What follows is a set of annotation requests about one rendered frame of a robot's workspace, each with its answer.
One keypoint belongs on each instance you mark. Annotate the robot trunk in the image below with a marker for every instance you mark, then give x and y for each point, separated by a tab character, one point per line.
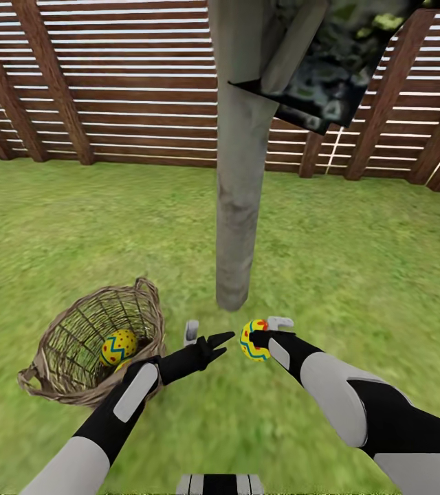
220	484

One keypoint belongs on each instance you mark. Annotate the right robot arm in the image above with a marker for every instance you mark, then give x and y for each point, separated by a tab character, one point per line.
365	411

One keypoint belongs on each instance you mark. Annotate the wicker basket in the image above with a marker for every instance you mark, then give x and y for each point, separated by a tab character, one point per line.
92	393

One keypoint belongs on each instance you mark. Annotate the tree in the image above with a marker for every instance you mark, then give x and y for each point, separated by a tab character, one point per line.
307	62

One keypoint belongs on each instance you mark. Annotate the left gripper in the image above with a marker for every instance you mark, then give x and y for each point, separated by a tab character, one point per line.
196	357

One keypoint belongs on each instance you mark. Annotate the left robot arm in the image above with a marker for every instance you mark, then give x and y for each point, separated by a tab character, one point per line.
85	460

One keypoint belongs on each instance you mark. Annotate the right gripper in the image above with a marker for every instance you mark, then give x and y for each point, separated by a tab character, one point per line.
260	338

